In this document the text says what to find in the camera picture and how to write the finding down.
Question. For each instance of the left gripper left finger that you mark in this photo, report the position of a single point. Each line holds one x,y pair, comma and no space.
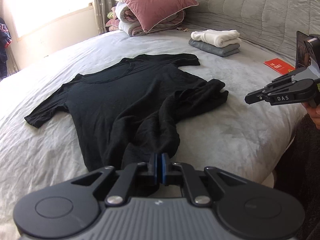
135,180

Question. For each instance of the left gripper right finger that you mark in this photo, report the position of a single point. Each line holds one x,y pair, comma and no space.
187,178

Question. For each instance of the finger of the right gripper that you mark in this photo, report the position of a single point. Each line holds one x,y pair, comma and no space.
256,96

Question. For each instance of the black t-shirt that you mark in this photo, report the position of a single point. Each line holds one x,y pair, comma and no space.
128,112

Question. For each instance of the person right hand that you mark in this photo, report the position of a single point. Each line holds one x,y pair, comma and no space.
314,114

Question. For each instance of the red booklet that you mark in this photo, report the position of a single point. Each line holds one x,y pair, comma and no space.
279,66

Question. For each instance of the grey bed sheet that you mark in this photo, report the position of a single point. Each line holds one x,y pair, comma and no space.
247,140

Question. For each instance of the grey folded garment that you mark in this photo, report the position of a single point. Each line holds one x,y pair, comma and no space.
222,52

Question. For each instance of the white folded garment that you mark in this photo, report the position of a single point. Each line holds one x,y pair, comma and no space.
219,39

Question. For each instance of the grey quilted headboard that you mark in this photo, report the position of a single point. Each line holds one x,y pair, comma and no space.
269,23

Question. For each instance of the pink velvet pillow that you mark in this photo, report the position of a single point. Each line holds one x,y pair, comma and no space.
152,2

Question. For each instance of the grey window curtain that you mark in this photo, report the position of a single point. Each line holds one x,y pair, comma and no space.
101,10

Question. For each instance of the dark hanging jacket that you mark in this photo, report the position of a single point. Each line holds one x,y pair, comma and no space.
5,41

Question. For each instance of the window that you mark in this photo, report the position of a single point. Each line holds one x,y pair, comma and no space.
28,15

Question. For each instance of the phone on gripper mount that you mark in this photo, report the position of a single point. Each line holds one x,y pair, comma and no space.
302,55

